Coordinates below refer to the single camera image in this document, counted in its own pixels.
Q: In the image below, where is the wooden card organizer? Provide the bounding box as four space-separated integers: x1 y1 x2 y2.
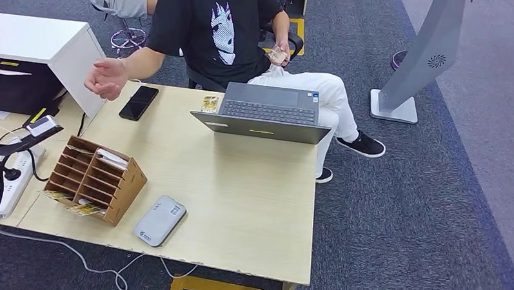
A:
42 133 150 229

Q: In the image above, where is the person's right hand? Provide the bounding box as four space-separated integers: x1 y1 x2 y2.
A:
83 57 130 102

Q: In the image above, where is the black adapter with yellow label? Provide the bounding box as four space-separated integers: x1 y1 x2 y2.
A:
22 104 60 130

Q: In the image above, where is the person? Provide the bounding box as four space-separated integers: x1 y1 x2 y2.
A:
76 0 160 21
81 0 391 186

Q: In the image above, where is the white power strip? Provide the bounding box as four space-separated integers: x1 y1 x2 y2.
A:
0 143 47 221

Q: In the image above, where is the grey open laptop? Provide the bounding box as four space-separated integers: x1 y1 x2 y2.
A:
189 80 333 146

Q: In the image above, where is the white card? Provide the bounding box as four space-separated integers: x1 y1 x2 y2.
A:
94 148 130 171

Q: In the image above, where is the person's left hand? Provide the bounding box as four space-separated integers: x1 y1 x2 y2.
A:
270 42 292 68

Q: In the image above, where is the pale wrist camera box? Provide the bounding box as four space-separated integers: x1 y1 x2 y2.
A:
25 113 61 139

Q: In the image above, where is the stool with chrome base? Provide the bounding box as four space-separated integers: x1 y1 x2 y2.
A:
90 3 150 60

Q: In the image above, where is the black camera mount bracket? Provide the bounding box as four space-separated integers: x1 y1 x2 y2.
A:
0 123 64 159

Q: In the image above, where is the yellow printed card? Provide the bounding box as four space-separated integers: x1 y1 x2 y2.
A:
200 95 220 114

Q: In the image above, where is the white cabinet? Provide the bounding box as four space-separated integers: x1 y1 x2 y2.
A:
0 12 108 119

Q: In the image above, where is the black smartphone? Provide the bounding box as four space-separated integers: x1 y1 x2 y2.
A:
118 85 161 123

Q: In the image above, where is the grey kiosk stand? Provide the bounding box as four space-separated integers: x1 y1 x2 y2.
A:
369 0 488 127

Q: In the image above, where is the black plug with cable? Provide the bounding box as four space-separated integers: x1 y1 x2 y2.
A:
1 148 50 184

